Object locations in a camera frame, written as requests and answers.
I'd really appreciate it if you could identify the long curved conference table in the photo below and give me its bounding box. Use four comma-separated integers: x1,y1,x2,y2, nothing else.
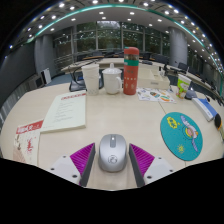
60,57,188,75

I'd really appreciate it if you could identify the white lidded mug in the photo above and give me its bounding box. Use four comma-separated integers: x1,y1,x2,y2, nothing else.
101,62,123,96

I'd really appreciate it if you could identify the round teal cartoon mouse pad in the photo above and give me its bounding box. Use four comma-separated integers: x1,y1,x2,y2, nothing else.
159,111,204,162

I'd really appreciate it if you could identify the white floor appliance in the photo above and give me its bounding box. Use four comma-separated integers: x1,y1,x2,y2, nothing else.
40,67,53,86

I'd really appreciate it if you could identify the black gooseneck desk microphone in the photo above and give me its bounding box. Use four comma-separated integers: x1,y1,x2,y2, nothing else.
184,89,198,101
68,68,104,93

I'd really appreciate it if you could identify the white cardboard box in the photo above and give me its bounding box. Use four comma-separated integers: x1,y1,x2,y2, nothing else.
137,69,171,91

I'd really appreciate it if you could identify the silver computer mouse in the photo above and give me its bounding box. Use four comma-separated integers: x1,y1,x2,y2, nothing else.
97,133,129,173

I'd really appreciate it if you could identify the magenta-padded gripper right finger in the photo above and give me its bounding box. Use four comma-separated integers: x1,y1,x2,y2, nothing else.
128,143,175,188

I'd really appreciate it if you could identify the group of dark office chairs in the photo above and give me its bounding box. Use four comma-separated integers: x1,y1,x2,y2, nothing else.
79,49,224,98

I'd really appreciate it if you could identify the blue and white book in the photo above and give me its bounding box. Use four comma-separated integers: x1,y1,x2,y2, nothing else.
191,96,218,122

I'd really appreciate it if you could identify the red and white magazine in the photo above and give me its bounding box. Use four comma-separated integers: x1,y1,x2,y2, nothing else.
12,118,45,167

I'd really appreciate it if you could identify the cream booklet with red header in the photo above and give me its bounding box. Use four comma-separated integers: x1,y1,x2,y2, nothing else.
39,90,88,134

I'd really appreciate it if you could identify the colourful sticker sheet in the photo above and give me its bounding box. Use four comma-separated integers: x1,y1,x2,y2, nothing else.
135,87,177,104

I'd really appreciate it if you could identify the group of ceiling lights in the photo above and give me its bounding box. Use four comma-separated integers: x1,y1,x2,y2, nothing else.
8,0,224,73

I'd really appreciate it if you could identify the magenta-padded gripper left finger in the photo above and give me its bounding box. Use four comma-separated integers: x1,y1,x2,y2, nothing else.
49,142,97,188

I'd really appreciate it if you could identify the red bottle with green band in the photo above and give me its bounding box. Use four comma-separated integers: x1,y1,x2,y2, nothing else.
122,46,140,96

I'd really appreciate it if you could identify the green and white paper cup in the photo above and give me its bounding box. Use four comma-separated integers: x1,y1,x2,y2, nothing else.
175,73,192,100

